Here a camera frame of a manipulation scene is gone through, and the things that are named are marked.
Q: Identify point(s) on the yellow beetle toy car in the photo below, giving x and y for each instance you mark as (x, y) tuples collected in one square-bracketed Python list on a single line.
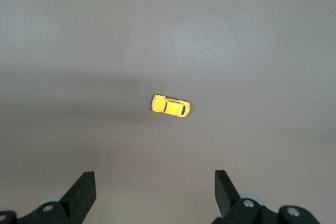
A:
[(170, 107)]

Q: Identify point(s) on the brown table mat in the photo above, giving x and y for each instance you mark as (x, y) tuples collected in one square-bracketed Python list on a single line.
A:
[(168, 37)]

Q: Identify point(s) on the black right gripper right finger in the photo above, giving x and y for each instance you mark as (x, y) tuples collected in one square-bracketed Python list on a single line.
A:
[(228, 200)]

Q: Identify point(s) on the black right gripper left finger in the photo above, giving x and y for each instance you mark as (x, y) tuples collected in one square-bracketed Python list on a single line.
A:
[(78, 197)]

